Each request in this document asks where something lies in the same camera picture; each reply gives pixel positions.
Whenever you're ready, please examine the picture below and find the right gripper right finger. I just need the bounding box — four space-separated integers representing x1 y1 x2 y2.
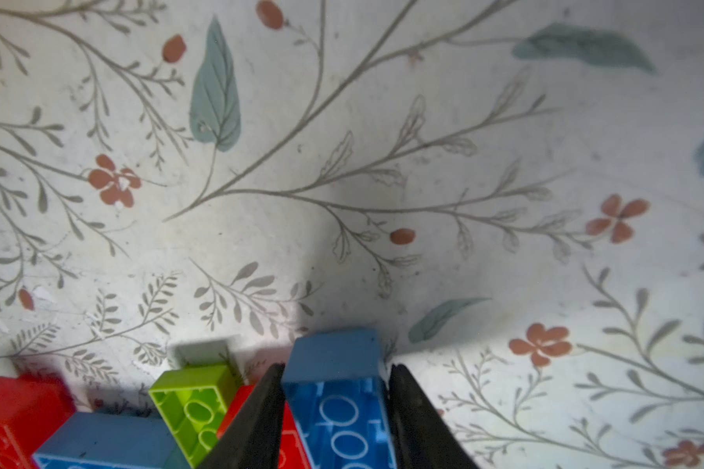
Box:
388 365 478 469

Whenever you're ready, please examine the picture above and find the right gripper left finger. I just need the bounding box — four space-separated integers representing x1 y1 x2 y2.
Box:
198 363 286 469

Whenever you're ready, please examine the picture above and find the blue lego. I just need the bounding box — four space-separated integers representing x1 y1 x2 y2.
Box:
282 328 397 469
32 412 189 469

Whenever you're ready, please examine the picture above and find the red lego right middle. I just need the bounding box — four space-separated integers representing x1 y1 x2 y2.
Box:
217 385 311 469

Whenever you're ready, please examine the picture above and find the red lego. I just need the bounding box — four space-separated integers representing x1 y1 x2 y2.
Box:
217 385 311 469
0 377 76 469

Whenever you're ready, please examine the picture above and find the green lego right middle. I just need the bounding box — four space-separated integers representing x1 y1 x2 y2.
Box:
148 363 240 468

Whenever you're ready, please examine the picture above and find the red lego centre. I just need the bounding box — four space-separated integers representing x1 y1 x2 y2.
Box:
0 377 76 469

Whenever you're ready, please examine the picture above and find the floral table mat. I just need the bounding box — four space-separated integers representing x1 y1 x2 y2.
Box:
0 1 704 468

